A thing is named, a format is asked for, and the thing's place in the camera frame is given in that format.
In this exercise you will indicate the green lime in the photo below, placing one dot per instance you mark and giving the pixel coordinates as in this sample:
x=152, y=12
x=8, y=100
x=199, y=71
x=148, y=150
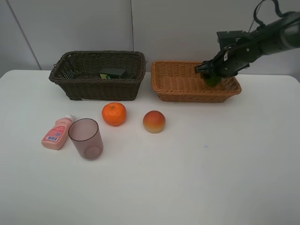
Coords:
x=211, y=80

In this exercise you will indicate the translucent purple plastic cup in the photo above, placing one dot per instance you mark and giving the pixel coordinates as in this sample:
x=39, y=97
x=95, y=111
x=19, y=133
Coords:
x=85, y=136

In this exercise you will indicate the dark green pump bottle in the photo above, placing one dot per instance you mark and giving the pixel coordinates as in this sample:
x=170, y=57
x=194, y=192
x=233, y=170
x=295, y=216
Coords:
x=115, y=73

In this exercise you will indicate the pink lotion bottle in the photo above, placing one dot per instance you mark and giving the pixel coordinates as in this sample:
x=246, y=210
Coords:
x=57, y=135

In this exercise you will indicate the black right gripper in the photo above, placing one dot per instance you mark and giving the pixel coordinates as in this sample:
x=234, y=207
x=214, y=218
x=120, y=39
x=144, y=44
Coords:
x=229, y=62

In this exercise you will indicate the light orange wicker basket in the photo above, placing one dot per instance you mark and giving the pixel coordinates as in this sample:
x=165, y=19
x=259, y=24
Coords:
x=177, y=81

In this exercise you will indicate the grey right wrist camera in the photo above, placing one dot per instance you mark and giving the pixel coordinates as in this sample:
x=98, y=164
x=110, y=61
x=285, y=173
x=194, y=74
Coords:
x=229, y=38

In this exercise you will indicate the orange mandarin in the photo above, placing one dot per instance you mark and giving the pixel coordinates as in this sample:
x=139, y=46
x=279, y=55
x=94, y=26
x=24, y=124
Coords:
x=114, y=114

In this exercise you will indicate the dark brown wicker basket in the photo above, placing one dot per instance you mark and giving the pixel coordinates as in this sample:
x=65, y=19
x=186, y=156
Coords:
x=78, y=74

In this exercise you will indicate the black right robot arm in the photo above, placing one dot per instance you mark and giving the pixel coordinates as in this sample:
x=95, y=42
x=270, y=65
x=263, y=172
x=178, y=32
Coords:
x=279, y=36

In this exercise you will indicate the red yellow peach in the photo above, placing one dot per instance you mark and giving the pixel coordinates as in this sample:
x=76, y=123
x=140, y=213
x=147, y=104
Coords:
x=154, y=122

